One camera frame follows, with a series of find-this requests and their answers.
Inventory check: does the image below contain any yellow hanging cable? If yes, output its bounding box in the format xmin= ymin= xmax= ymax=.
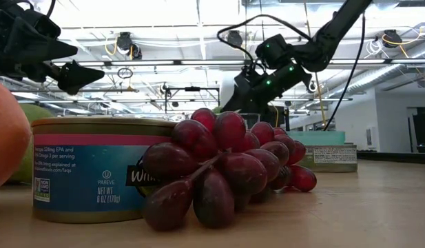
xmin=313 ymin=70 xmax=329 ymax=129

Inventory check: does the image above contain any small silver food can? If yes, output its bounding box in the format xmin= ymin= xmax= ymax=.
xmin=296 ymin=144 xmax=358 ymax=174

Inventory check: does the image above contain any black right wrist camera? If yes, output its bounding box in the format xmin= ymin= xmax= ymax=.
xmin=255 ymin=33 xmax=296 ymax=70

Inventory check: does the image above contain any black ceiling cable reel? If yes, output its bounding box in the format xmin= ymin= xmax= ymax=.
xmin=382 ymin=29 xmax=403 ymax=49
xmin=115 ymin=31 xmax=143 ymax=60
xmin=227 ymin=30 xmax=244 ymax=48

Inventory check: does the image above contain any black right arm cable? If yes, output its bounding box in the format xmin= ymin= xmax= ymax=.
xmin=323 ymin=13 xmax=367 ymax=132

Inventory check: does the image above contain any teal plastic bin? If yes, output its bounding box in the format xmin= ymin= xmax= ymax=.
xmin=286 ymin=130 xmax=346 ymax=146

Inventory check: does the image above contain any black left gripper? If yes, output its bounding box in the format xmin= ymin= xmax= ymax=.
xmin=0 ymin=8 xmax=105 ymax=96

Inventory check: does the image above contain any red toy grape bunch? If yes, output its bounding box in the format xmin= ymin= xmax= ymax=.
xmin=141 ymin=107 xmax=318 ymax=232

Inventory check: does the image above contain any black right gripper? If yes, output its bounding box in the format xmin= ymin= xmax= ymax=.
xmin=221 ymin=61 xmax=311 ymax=115

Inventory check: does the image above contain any black monitor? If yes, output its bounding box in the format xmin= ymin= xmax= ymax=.
xmin=263 ymin=105 xmax=286 ymax=132

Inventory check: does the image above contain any blue label tuna can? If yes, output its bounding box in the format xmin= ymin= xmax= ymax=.
xmin=30 ymin=116 xmax=180 ymax=224

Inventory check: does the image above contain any green toy pear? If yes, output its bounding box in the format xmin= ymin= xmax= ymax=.
xmin=7 ymin=103 xmax=56 ymax=184

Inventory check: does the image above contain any toy orange fruit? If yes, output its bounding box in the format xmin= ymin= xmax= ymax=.
xmin=0 ymin=78 xmax=32 ymax=192

